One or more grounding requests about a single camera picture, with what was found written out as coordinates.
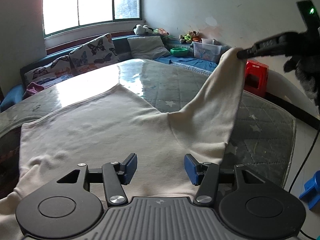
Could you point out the panda plush toy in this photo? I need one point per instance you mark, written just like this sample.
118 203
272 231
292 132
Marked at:
142 30

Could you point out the small plush toys pile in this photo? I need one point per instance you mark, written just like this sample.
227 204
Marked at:
191 36

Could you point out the upright butterfly print cushion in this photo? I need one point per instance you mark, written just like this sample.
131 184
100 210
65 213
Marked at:
94 54

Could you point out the cream long-sleeve shirt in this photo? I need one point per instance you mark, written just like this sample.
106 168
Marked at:
110 126

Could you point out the flat butterfly print cushion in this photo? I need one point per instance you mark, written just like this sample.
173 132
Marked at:
50 74

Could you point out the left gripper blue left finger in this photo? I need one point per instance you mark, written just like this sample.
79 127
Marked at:
128 168

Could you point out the blue plastic stool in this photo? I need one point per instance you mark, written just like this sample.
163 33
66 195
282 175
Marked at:
311 193

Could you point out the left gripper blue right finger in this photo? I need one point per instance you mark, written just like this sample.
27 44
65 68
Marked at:
193 169

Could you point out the window with green frame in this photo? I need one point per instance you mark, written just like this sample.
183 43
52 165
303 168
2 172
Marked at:
64 15

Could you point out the green plastic bowl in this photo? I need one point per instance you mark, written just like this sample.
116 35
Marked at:
179 52

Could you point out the magenta crumpled garment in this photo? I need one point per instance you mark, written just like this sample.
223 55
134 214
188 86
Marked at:
32 89

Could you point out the grey square cushion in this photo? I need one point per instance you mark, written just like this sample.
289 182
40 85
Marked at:
147 47

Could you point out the blue corner sofa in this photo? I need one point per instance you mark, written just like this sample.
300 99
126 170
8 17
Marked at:
16 94

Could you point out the red plastic stool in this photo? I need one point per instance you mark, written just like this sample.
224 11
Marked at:
256 77

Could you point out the right dark gloved hand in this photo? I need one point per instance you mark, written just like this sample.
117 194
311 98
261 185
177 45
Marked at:
305 62

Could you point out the clear plastic storage box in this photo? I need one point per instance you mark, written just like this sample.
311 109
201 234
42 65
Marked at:
206 51

